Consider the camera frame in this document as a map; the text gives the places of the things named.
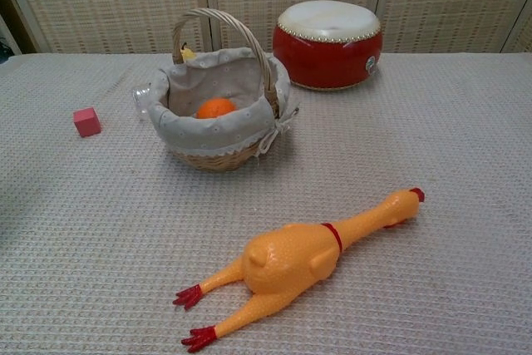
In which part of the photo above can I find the beige woven folding screen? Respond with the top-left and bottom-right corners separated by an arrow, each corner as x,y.
0,0 -> 532,55

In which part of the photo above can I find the wicker basket with fabric liner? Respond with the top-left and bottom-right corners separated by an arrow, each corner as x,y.
147,7 -> 301,173

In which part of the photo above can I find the orange fruit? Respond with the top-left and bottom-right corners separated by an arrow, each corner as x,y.
195,96 -> 238,120

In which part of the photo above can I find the white woven fringed tablecloth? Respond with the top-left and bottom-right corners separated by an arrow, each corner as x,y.
0,52 -> 532,355

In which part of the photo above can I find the yellow rubber chicken toy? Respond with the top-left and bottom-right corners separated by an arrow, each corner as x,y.
172,187 -> 426,353

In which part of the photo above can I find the red drum with white skin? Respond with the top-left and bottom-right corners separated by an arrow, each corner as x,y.
272,0 -> 384,92

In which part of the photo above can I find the clear bottle with red label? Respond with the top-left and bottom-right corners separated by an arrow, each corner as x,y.
131,84 -> 155,121

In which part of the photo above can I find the pink cube block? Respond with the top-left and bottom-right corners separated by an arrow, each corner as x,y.
73,106 -> 102,138

